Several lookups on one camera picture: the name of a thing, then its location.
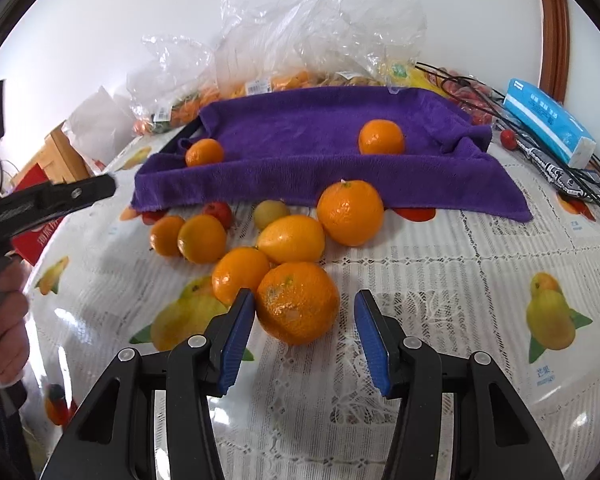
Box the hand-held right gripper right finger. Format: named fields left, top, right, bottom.
left=354, top=289, right=566, bottom=480

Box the purple towel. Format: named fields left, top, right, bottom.
left=130, top=86, right=533, bottom=223

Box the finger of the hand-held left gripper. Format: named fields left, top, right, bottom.
left=0, top=172, right=117, bottom=251

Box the clear bag of physalis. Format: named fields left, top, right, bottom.
left=317, top=69, right=383, bottom=89

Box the small yellow fruit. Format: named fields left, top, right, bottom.
left=252, top=199, right=291, bottom=231

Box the oval orange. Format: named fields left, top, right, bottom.
left=256, top=214, right=327, bottom=265

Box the red box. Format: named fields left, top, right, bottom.
left=10, top=165, right=53, bottom=267

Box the brown wooden door frame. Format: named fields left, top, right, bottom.
left=535, top=0, right=574, bottom=106

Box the blue tissue pack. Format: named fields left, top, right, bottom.
left=502, top=78, right=597, bottom=169

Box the small red fruit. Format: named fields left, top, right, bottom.
left=202, top=201, right=233, bottom=231

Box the clear bag of oranges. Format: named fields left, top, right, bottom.
left=127, top=34, right=217, bottom=133

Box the black wire basket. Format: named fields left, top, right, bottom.
left=415, top=62, right=600, bottom=221

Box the person's left hand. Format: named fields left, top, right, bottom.
left=0, top=259, right=31, bottom=388

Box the clear bag of kumquats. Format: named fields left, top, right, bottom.
left=214, top=0, right=341, bottom=100

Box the large blemished orange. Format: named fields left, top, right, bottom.
left=256, top=261, right=341, bottom=347

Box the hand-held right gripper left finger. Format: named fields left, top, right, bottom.
left=40, top=287, right=257, bottom=480

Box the white plastic bag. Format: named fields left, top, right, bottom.
left=67, top=85, right=137, bottom=162

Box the clear bag of yellow fruit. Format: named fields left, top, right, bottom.
left=300, top=0, right=448, bottom=97

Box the clear bag of tomatoes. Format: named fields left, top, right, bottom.
left=430, top=67, right=496, bottom=126

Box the small orange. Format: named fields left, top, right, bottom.
left=211, top=246, right=272, bottom=307
left=358, top=119, right=406, bottom=156
left=177, top=214, right=228, bottom=265
left=149, top=215, right=186, bottom=258
left=185, top=138, right=225, bottom=168

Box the black white patterned object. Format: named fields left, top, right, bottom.
left=517, top=132, right=600, bottom=201

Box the black tray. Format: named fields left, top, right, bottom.
left=157, top=115, right=203, bottom=156

